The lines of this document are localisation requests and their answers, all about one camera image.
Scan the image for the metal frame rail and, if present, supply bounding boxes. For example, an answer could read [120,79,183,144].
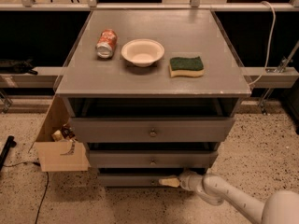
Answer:
[0,67,64,89]

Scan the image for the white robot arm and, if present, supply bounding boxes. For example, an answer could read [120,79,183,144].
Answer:
[159,170,299,224]

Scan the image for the white cable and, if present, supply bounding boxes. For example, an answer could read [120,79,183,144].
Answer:
[248,0,278,87]

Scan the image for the cardboard box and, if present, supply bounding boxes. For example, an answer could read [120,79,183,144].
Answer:
[35,96,90,172]

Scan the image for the green yellow sponge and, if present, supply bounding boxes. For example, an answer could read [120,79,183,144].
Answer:
[169,56,205,77]

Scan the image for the orange soda can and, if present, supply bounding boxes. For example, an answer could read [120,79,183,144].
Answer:
[95,29,118,59]

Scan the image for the snack packets in box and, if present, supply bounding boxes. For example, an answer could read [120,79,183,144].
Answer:
[51,123,76,142]

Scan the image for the grey middle drawer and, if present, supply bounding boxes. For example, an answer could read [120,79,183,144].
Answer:
[89,150,218,168]

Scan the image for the black floor cable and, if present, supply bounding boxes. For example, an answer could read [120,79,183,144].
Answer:
[3,161,50,224]

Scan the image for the white paper bowl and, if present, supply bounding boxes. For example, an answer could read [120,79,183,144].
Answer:
[121,39,164,67]

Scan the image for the grey drawer cabinet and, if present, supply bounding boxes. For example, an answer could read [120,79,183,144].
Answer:
[56,9,250,175]

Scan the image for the grey drawer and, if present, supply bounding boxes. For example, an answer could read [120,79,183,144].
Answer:
[70,118,235,143]
[98,173,180,187]
[89,150,218,168]

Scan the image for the black object on rail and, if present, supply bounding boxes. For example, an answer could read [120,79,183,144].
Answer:
[0,59,38,76]

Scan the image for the grey top drawer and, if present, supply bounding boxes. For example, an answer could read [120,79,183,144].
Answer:
[70,118,235,143]

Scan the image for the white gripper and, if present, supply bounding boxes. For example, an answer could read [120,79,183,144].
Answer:
[159,170,203,192]

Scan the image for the black bar on floor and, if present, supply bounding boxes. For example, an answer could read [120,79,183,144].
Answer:
[0,135,17,171]

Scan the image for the grey bottom drawer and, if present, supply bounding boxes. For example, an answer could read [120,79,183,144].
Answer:
[98,173,180,187]

